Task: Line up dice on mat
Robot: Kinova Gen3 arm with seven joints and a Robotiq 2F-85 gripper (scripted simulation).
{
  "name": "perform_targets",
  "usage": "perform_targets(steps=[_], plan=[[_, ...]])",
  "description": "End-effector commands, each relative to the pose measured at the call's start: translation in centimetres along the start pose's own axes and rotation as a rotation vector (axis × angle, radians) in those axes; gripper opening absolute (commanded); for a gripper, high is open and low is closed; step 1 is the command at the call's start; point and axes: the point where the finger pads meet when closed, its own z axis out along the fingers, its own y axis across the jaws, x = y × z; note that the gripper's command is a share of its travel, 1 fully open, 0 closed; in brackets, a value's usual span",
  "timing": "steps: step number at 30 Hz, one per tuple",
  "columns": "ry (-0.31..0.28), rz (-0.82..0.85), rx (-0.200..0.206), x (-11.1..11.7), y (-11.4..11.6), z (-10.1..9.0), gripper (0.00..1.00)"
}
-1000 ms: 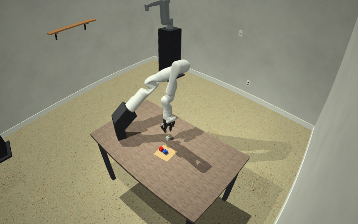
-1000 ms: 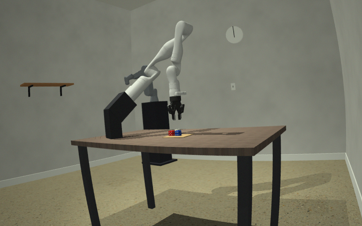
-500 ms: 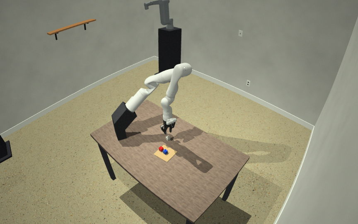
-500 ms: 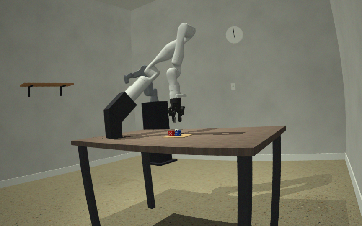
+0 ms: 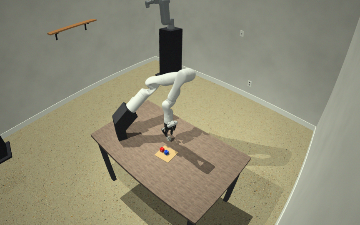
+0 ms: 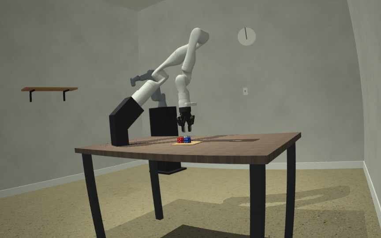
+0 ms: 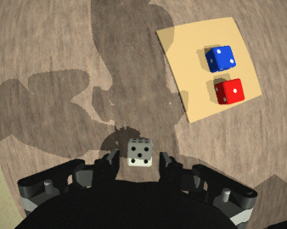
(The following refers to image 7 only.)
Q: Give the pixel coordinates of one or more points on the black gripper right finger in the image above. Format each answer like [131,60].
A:
[234,199]

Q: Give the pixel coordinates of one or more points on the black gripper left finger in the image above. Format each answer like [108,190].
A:
[37,188]

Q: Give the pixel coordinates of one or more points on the blue die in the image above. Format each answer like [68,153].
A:
[220,59]

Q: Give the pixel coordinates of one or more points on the red die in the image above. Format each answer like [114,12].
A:
[229,91]

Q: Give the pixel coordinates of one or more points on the pale yellow flat mat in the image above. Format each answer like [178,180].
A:
[185,47]

